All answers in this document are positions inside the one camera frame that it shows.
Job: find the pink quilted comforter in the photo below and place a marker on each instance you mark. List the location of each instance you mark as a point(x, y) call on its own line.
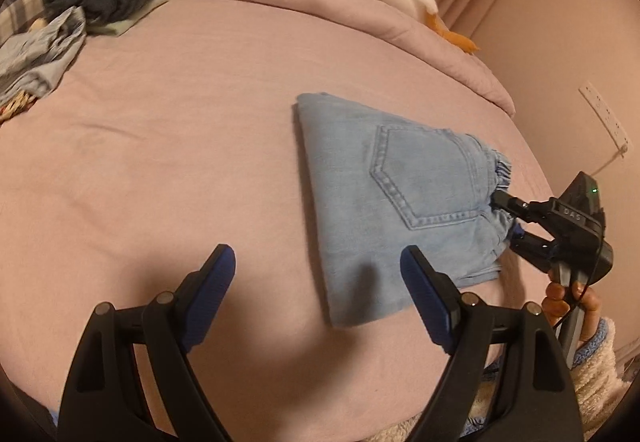
point(300, 1)

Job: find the folded light green cloth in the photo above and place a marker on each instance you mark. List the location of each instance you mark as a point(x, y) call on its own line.
point(122, 26)

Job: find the floral patterned cloth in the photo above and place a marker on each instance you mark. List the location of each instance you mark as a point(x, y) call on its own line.
point(18, 104)

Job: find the plaid blue white pillow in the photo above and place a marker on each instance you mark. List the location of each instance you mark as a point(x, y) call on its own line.
point(17, 16)

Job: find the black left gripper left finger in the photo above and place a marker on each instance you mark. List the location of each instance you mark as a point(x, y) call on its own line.
point(103, 398)

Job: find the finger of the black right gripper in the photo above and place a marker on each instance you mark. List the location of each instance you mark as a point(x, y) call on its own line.
point(535, 250)
point(529, 212)

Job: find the folded pale blue pants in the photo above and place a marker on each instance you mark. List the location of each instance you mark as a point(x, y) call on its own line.
point(34, 62)

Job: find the white wall power strip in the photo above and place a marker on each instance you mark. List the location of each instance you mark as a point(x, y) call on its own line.
point(607, 117)

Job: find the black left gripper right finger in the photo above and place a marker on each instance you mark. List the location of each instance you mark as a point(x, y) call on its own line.
point(534, 397)

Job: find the light blue denim pants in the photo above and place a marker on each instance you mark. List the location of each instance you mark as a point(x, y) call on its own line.
point(382, 183)

